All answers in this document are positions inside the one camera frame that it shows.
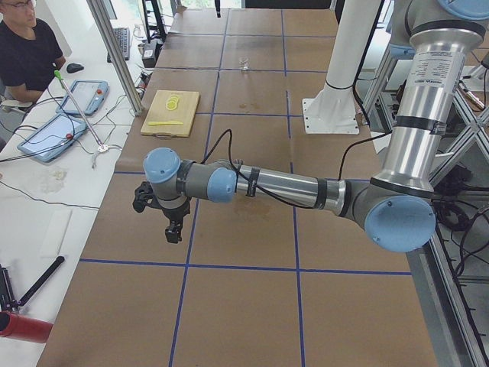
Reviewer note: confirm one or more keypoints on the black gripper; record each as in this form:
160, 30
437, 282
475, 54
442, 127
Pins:
174, 214

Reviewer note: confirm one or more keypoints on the clear glass cup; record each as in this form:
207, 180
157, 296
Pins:
243, 64

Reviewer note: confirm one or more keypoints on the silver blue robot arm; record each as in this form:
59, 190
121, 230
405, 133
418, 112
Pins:
393, 206

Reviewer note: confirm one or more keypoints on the yellow plastic knife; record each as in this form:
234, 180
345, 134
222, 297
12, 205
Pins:
167, 122

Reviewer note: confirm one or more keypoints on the black rod tool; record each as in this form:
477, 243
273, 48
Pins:
40, 281

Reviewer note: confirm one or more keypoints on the white foam block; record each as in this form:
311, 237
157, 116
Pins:
56, 231

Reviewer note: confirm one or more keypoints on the bamboo cutting board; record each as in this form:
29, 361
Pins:
185, 112

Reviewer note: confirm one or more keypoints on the near blue teach pendant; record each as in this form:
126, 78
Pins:
52, 138

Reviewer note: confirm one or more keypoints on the blue teach pendant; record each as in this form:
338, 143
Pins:
52, 138
89, 94

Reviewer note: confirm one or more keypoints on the far blue teach pendant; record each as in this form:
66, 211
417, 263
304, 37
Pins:
89, 94

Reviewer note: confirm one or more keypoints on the red cylinder bottle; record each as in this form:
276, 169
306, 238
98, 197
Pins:
16, 326

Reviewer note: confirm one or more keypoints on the black tripod device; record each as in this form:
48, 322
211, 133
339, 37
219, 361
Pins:
8, 301

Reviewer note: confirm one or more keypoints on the black computer mouse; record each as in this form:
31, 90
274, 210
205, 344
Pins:
74, 67

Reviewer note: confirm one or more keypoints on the black keyboard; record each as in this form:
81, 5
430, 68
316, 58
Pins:
123, 39

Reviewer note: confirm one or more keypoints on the seated person black shirt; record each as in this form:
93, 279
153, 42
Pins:
30, 52

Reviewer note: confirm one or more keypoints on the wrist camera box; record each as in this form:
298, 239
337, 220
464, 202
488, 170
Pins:
144, 197

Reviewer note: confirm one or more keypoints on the green handled reacher stick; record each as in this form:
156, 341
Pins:
102, 147

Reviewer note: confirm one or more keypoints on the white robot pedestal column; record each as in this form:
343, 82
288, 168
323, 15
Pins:
333, 110

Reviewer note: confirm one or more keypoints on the aluminium frame post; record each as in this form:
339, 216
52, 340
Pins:
104, 25

